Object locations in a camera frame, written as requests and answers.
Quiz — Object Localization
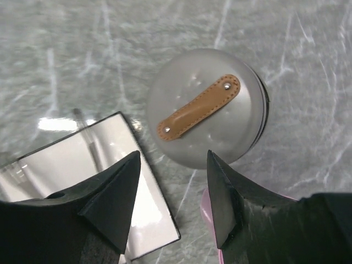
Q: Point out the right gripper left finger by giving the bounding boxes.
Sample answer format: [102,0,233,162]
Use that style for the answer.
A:
[1,151,141,263]

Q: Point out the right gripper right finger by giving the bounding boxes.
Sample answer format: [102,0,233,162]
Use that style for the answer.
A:
[207,151,351,263]

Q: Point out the pink lid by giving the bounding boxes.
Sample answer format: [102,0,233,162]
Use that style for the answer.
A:
[200,188,224,264]

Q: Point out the metal tongs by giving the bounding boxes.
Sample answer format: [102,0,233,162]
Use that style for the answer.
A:
[1,108,103,202]

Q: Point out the grey lid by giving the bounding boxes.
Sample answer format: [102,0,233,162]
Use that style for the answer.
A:
[146,48,263,169]

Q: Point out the grey cylindrical container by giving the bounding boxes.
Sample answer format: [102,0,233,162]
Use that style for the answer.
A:
[248,66,270,151]

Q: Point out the white square plate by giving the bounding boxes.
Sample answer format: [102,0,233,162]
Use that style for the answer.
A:
[1,112,180,263]

